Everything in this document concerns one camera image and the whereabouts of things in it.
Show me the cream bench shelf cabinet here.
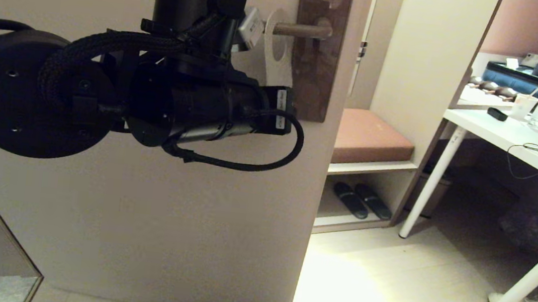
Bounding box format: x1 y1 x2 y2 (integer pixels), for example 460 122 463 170
310 0 504 252

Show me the white door hanger sign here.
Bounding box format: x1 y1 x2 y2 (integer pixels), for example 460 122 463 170
258 7 302 91

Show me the brown door lock plate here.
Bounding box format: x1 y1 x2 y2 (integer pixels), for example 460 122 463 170
284 0 357 126

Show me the black braided cable sleeve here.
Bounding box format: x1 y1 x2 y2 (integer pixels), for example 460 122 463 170
37 0 225 121

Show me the white table with round legs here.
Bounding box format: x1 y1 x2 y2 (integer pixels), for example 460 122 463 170
391 81 538 302

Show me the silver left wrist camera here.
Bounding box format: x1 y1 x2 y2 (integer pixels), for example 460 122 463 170
232 5 268 54

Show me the white room door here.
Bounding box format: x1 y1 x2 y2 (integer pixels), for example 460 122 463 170
0 0 376 302

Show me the black slipper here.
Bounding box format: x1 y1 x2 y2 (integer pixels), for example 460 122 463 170
330 182 372 221
351 183 396 222

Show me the small black case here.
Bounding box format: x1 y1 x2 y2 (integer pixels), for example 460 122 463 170
485 107 509 123

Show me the grey mottled bag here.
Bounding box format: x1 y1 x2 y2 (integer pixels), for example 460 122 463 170
495 183 538 256

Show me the dark blue suitcase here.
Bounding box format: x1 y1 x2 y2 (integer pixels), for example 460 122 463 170
478 61 538 113

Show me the brown bench cushion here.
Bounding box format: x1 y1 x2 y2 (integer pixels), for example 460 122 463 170
330 107 419 174

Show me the grey waste bin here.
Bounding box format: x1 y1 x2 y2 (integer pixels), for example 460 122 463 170
404 166 453 222

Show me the thick black left camera cable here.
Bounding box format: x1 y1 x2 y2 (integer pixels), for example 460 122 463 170
160 98 307 177

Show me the white paper cup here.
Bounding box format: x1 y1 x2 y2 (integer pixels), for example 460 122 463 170
508 94 538 124

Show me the metal door handle lever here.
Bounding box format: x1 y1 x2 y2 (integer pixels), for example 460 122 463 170
271 13 335 43

